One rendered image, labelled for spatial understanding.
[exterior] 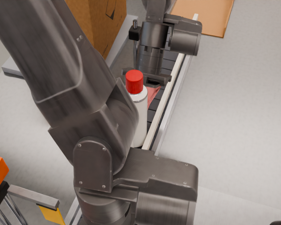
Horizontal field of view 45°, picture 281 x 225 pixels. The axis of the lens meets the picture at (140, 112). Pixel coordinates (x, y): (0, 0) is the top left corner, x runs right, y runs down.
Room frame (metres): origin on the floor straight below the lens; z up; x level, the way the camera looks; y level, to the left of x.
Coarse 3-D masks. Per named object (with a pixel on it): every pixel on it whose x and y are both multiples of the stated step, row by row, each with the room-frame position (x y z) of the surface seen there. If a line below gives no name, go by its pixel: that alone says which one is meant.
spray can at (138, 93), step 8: (128, 72) 0.46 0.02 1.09; (136, 72) 0.46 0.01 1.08; (128, 80) 0.44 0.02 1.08; (136, 80) 0.44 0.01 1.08; (128, 88) 0.44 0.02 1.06; (136, 88) 0.44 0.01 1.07; (144, 88) 0.46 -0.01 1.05; (136, 96) 0.44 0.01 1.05; (144, 96) 0.44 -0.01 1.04; (136, 104) 0.43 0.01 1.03; (144, 104) 0.44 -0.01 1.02; (144, 112) 0.44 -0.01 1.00; (144, 120) 0.44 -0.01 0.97; (144, 128) 0.44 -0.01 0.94; (136, 136) 0.43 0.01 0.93; (144, 136) 0.44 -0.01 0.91; (136, 144) 0.43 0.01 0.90
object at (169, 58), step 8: (168, 32) 0.86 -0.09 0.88; (168, 40) 0.82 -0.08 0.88; (168, 48) 0.78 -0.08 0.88; (168, 56) 0.74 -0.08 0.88; (176, 56) 0.74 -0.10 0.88; (184, 56) 0.74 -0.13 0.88; (168, 64) 0.71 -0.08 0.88; (168, 72) 0.68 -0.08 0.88; (176, 80) 0.68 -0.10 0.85; (160, 88) 0.62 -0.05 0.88; (160, 96) 0.59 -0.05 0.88; (152, 104) 0.56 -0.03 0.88; (152, 112) 0.54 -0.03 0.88; (152, 120) 0.51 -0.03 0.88; (160, 120) 0.51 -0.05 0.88; (152, 144) 0.44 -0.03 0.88
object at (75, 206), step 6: (174, 0) 0.90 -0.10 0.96; (168, 12) 0.84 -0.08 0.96; (72, 204) 0.26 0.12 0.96; (78, 204) 0.26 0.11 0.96; (72, 210) 0.25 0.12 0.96; (78, 210) 0.25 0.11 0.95; (66, 216) 0.24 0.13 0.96; (72, 216) 0.24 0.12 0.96; (66, 222) 0.23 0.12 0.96; (72, 222) 0.23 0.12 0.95
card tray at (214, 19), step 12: (180, 0) 1.10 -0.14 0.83; (192, 0) 1.10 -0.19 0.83; (204, 0) 1.10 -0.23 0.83; (216, 0) 1.10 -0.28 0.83; (228, 0) 1.10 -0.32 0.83; (180, 12) 1.03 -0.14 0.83; (192, 12) 1.03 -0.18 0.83; (204, 12) 1.03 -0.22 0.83; (216, 12) 1.03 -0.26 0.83; (228, 12) 1.03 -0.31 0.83; (204, 24) 0.96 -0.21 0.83; (216, 24) 0.96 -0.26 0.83; (216, 36) 0.90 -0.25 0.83
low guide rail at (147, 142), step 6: (180, 54) 0.71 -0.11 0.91; (180, 60) 0.69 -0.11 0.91; (174, 66) 0.67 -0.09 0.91; (174, 72) 0.64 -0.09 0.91; (174, 78) 0.63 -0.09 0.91; (168, 84) 0.60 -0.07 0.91; (168, 90) 0.58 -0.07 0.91; (162, 96) 0.56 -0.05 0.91; (168, 96) 0.57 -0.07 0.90; (162, 102) 0.54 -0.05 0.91; (162, 108) 0.52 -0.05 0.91; (156, 114) 0.50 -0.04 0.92; (156, 120) 0.48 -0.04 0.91; (150, 126) 0.47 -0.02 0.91; (156, 126) 0.47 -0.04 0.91; (150, 132) 0.45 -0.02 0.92; (150, 138) 0.43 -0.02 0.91; (144, 144) 0.42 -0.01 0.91; (150, 144) 0.43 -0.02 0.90
